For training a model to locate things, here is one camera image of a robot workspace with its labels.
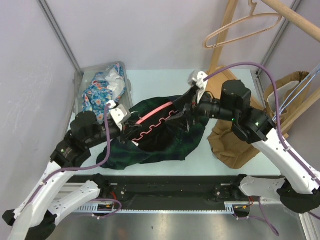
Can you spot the dark green garment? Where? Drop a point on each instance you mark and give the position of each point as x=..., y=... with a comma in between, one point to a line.
x=165, y=143

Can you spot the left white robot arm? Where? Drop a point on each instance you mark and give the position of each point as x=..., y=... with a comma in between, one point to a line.
x=39, y=215

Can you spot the pink plastic hanger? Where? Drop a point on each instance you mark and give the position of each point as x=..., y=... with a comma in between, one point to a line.
x=153, y=120

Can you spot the grey plastic bin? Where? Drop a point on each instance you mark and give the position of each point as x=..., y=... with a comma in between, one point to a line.
x=84, y=76

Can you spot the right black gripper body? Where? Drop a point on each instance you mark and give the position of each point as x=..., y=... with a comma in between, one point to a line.
x=207, y=107

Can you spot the blue floral garment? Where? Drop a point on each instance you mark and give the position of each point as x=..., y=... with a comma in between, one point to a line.
x=107, y=85

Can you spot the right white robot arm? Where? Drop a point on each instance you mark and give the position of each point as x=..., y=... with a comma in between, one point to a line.
x=298, y=187

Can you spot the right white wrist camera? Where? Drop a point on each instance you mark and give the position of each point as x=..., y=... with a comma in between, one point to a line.
x=196, y=78

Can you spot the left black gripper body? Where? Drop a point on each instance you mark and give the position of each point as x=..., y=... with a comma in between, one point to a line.
x=123, y=133

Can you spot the light blue wire hanger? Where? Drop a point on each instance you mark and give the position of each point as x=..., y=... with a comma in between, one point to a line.
x=293, y=89

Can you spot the beige wooden hanger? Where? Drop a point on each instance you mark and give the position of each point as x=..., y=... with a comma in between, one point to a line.
x=252, y=24

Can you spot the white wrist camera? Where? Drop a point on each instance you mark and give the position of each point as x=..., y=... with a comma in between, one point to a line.
x=119, y=113
x=196, y=78

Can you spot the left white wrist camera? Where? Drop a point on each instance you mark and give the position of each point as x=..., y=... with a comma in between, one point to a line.
x=119, y=113

